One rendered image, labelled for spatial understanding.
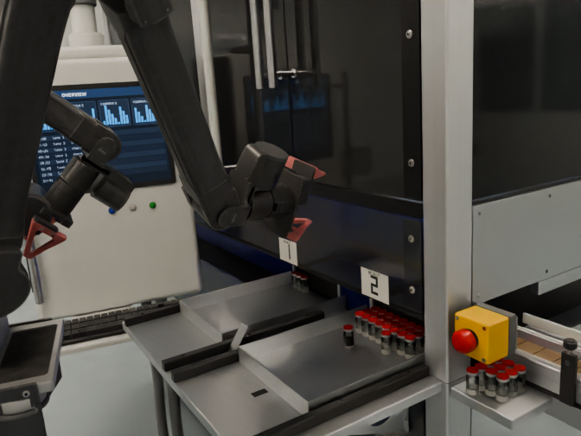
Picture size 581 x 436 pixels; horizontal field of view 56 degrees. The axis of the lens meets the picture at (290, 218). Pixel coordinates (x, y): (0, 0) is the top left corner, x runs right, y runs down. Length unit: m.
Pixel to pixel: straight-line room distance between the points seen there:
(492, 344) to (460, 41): 0.49
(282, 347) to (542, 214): 0.60
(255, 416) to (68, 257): 0.92
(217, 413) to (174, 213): 0.86
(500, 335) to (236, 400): 0.47
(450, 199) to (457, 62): 0.22
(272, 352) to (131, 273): 0.70
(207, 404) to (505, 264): 0.61
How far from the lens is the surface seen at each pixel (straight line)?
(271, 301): 1.46
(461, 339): 0.96
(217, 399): 1.06
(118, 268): 1.75
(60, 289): 1.77
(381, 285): 1.12
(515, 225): 1.11
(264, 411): 1.01
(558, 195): 1.20
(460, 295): 1.02
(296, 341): 1.23
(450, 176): 0.95
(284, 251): 1.42
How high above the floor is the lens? 1.42
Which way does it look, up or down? 13 degrees down
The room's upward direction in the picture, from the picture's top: 4 degrees counter-clockwise
